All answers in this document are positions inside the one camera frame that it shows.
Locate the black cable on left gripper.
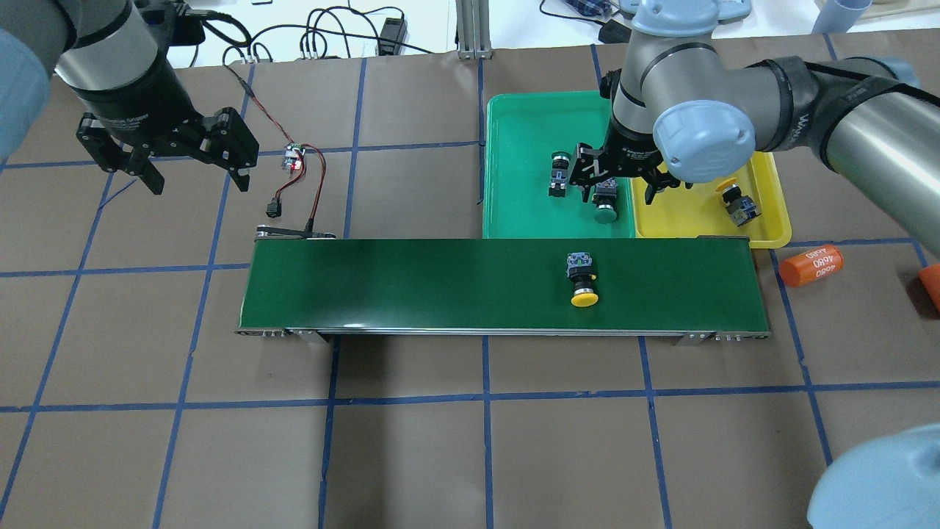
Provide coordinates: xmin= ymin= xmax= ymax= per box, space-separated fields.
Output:
xmin=140 ymin=0 xmax=254 ymax=67

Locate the yellow push button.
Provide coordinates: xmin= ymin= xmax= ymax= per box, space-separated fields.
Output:
xmin=566 ymin=252 xmax=600 ymax=308
xmin=716 ymin=177 xmax=761 ymax=227

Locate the small motor controller board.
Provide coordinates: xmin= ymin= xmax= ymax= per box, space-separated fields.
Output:
xmin=282 ymin=143 xmax=306 ymax=172

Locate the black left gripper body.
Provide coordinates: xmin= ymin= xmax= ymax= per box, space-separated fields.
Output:
xmin=74 ymin=70 xmax=221 ymax=165

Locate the aluminium frame post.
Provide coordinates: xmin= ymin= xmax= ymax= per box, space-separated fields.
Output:
xmin=455 ymin=0 xmax=493 ymax=60

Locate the plain orange cylinder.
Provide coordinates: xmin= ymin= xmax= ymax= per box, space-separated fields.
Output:
xmin=919 ymin=262 xmax=940 ymax=312

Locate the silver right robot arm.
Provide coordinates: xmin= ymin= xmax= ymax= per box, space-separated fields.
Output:
xmin=568 ymin=1 xmax=939 ymax=253

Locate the red black power cable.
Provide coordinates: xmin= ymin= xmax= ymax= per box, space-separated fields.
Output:
xmin=223 ymin=65 xmax=327 ymax=234

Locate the black power adapter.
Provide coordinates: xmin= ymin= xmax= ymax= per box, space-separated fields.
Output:
xmin=377 ymin=17 xmax=407 ymax=57

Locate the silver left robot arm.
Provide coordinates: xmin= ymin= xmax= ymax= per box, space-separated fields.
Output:
xmin=1 ymin=1 xmax=259 ymax=195

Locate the green push button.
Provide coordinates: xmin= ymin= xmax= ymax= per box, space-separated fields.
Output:
xmin=592 ymin=178 xmax=618 ymax=224
xmin=548 ymin=151 xmax=571 ymax=198

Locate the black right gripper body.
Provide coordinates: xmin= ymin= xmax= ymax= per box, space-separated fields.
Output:
xmin=568 ymin=123 xmax=679 ymax=192

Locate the orange cylinder with 4680 label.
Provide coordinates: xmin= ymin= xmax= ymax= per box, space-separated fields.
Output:
xmin=778 ymin=244 xmax=844 ymax=288

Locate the green conveyor belt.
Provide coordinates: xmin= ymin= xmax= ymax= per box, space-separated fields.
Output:
xmin=237 ymin=237 xmax=771 ymax=344

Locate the yellow plastic tray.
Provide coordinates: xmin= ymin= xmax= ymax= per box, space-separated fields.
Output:
xmin=631 ymin=153 xmax=792 ymax=250

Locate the black inline switch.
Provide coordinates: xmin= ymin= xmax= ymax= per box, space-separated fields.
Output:
xmin=265 ymin=195 xmax=283 ymax=220

